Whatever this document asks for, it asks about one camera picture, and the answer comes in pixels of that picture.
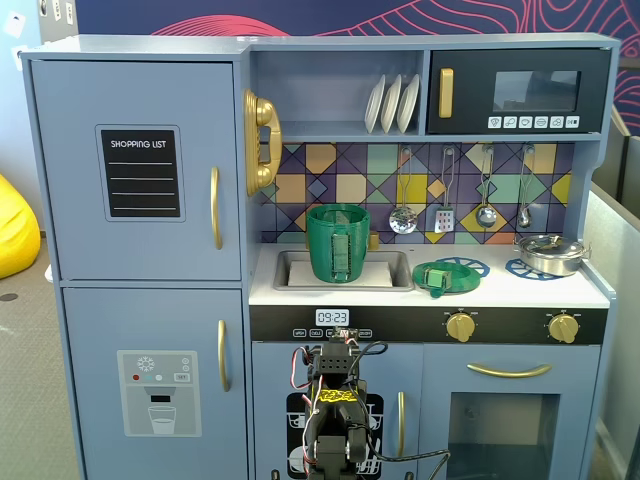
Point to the grey utensil hook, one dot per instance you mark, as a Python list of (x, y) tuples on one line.
[(528, 148), (405, 149), (487, 148), (449, 149)]

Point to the blue dishwasher door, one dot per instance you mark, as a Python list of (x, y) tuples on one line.
[(270, 370)]

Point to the gold toy telephone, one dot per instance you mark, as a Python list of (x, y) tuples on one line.
[(261, 142)]

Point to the stainless steel pot with lid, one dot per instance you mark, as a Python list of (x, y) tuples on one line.
[(550, 255)]

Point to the yellow beanbag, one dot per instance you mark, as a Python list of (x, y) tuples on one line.
[(15, 235)]

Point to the gold stove knob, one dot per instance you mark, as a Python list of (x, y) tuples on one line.
[(563, 328), (460, 327)]

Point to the metal slotted spatula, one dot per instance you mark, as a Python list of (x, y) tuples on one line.
[(444, 220)]

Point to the digital clock display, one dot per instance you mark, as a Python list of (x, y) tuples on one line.
[(332, 317)]

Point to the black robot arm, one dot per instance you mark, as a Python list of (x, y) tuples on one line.
[(332, 400)]

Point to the grey toy sink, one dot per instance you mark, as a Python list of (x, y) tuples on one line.
[(400, 272)]

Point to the blue oven door with window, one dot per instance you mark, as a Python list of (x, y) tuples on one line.
[(435, 380)]

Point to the green 3D printed container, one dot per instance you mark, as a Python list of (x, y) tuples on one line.
[(325, 235)]

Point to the blue toy play kitchen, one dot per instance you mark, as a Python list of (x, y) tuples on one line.
[(330, 90)]

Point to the blue fridge door with dispenser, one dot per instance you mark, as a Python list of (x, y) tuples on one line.
[(90, 325)]

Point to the metal ladle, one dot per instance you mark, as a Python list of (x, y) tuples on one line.
[(486, 216)]

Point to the black microwave door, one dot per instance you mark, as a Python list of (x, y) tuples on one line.
[(520, 60)]

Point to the black shopping list chalkboard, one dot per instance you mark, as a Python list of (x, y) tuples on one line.
[(141, 173)]

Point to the blue fridge door with chalkboard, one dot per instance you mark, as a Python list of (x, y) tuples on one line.
[(65, 165)]

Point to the grey water dispenser decal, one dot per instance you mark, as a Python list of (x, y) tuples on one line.
[(160, 395)]

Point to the metal skimmer spoon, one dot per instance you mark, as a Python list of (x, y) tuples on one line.
[(403, 220)]

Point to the gold toy faucet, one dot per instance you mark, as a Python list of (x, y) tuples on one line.
[(374, 240)]

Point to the white toy plate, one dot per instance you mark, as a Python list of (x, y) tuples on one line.
[(390, 104), (408, 103), (374, 105)]

